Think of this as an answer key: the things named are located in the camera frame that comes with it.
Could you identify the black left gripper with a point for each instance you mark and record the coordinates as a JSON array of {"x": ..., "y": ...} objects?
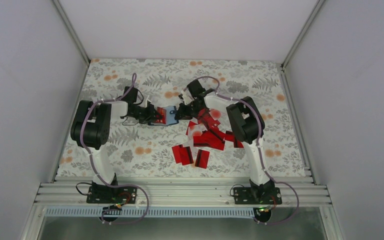
[{"x": 151, "y": 112}]

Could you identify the aluminium left corner post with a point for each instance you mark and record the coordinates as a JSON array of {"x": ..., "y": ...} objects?
[{"x": 71, "y": 31}]

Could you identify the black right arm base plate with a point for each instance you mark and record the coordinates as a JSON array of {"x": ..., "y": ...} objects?
[{"x": 245, "y": 196}]

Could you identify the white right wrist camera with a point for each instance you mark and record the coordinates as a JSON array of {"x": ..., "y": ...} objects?
[{"x": 185, "y": 98}]

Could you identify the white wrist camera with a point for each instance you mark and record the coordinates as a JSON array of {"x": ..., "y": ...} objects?
[
  {"x": 147, "y": 100},
  {"x": 185, "y": 98}
]

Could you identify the red card far right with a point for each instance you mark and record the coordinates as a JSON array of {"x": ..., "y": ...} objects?
[{"x": 230, "y": 137}]

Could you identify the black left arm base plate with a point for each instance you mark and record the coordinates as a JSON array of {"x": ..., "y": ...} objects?
[{"x": 102, "y": 194}]

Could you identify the floral patterned table cloth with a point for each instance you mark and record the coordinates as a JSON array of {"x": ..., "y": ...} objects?
[{"x": 138, "y": 150}]

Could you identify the aluminium right corner post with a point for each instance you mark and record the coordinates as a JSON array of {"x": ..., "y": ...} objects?
[{"x": 303, "y": 32}]

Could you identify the red card front middle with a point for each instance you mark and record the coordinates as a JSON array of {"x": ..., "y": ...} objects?
[{"x": 186, "y": 156}]

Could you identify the red card pile centre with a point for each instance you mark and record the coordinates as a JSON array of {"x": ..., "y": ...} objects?
[{"x": 204, "y": 131}]

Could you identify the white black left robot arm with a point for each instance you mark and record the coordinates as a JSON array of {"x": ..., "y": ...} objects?
[{"x": 91, "y": 128}]

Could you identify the grey slotted cable duct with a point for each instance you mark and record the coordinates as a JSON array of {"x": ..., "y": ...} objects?
[{"x": 152, "y": 212}]

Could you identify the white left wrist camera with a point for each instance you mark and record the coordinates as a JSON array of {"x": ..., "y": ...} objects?
[{"x": 147, "y": 100}]

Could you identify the red card front bottom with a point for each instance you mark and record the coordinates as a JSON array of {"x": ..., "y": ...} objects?
[{"x": 202, "y": 159}]

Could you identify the aluminium front rail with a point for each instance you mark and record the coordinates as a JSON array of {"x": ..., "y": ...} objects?
[{"x": 185, "y": 191}]

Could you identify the red card front left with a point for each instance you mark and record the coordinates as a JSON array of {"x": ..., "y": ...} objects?
[{"x": 176, "y": 153}]

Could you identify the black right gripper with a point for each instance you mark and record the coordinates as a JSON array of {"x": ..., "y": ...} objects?
[{"x": 184, "y": 115}]

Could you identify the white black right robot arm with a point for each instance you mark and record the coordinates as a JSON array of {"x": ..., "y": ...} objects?
[{"x": 246, "y": 124}]

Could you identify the red VIP card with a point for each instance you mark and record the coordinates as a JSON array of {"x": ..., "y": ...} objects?
[{"x": 161, "y": 118}]

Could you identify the navy blue card holder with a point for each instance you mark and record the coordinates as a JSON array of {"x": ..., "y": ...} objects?
[{"x": 167, "y": 116}]

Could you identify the aluminium corner post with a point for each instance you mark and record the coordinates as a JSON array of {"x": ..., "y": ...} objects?
[
  {"x": 71, "y": 31},
  {"x": 303, "y": 32}
]

